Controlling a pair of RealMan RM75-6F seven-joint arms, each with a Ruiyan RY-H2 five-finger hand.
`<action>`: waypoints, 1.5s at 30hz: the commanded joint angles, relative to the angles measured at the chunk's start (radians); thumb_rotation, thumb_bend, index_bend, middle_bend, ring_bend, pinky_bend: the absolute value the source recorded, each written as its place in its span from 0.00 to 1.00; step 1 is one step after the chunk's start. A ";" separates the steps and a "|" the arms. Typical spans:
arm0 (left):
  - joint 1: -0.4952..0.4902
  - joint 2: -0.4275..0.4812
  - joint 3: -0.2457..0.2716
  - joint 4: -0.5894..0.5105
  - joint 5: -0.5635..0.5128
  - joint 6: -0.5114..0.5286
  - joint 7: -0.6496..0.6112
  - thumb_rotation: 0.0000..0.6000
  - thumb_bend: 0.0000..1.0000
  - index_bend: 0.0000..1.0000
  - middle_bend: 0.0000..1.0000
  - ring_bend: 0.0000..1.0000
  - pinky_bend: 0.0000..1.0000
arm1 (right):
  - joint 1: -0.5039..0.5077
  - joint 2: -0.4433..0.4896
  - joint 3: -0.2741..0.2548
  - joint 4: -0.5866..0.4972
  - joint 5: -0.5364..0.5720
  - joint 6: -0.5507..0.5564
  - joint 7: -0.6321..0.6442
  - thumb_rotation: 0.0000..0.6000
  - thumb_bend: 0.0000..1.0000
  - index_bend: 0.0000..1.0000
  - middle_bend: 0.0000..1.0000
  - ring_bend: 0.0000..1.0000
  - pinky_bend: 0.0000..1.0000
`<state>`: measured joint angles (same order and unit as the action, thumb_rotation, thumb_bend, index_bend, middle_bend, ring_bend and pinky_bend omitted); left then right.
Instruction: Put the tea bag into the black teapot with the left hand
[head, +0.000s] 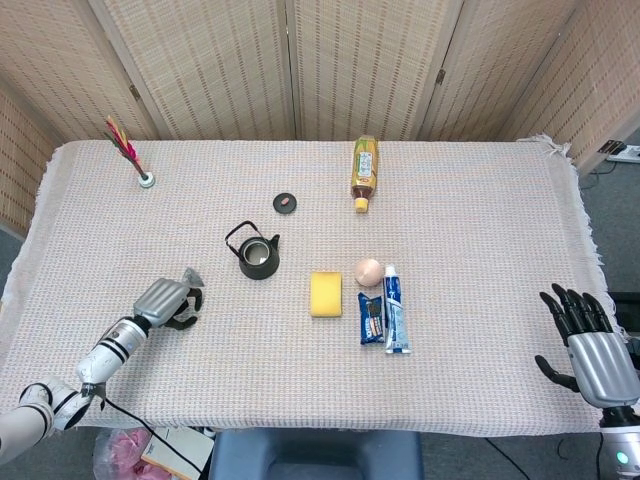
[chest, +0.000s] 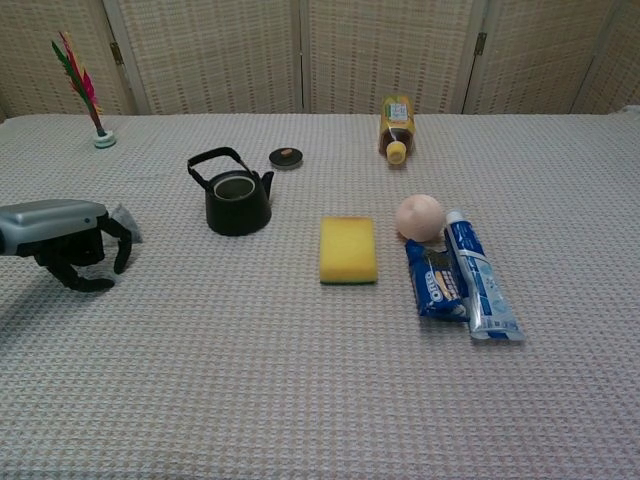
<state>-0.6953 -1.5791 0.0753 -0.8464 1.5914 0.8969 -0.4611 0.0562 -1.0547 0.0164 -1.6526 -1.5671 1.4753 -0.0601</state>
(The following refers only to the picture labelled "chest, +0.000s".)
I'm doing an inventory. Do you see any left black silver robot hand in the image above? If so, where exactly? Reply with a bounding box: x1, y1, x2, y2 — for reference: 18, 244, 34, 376
0, 198, 135, 293

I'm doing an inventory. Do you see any white tea bag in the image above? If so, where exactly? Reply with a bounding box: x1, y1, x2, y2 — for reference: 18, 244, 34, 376
108, 203, 144, 245

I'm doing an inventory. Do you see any black teapot lid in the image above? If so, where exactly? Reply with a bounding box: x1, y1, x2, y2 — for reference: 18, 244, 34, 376
268, 147, 305, 171

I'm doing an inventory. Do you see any yellow tea drink bottle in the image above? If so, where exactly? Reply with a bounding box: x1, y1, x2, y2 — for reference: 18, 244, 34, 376
378, 94, 419, 166

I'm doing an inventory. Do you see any colourful feather shuttlecock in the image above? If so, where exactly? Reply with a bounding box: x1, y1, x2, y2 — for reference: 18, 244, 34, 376
50, 31, 118, 149

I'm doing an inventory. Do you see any woven folding screen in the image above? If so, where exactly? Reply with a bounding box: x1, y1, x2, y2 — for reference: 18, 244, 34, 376
0, 0, 640, 122

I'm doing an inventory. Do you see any beige woven tablecloth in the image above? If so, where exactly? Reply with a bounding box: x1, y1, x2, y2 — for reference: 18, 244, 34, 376
0, 104, 640, 480

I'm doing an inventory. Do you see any yellow sponge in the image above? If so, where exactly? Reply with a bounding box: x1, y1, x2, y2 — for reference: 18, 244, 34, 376
319, 215, 380, 286

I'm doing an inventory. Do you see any peach coloured egg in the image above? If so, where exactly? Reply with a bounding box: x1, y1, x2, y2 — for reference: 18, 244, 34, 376
395, 193, 446, 242

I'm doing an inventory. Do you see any blue Oreo cookie pack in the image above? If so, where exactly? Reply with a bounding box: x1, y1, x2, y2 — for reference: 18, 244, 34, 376
404, 238, 471, 322

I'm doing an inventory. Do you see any blue white toothpaste tube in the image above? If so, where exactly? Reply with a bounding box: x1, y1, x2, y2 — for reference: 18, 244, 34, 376
443, 208, 526, 344

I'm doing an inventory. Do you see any black teapot with handle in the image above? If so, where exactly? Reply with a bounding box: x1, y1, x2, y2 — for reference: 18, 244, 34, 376
187, 146, 276, 237

